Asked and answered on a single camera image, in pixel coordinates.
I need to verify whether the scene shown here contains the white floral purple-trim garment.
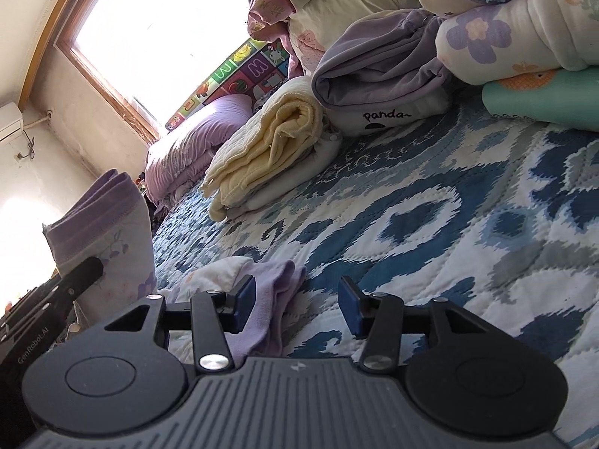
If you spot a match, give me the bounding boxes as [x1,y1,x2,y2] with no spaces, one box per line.
[43,169,305,365]

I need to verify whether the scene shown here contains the folded yellow quilted blanket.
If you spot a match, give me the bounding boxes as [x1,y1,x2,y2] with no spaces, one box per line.
[201,76,323,222]

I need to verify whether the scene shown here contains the blue white patterned quilt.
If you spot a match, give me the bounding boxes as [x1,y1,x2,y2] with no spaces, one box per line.
[153,100,598,448]

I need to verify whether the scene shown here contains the colourful alphabet foam mat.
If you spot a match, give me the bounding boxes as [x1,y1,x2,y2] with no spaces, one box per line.
[164,39,291,132]

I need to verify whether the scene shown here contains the white purple flower folded garment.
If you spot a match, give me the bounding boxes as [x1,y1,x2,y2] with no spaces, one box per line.
[419,0,598,85]

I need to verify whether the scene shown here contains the purple panda sweatshirt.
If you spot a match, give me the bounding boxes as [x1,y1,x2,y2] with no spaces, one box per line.
[312,9,452,137]

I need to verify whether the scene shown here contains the mint green folded garment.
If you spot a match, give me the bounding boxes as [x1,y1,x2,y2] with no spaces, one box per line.
[482,66,598,131]

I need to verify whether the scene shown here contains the purple folded duvet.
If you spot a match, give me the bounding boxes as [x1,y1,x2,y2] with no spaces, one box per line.
[144,94,253,208]

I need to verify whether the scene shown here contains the white air conditioner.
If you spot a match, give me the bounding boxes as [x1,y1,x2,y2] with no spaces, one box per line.
[0,103,23,141]

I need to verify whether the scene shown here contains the wooden window frame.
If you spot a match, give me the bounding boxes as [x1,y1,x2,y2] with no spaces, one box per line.
[18,0,277,144]

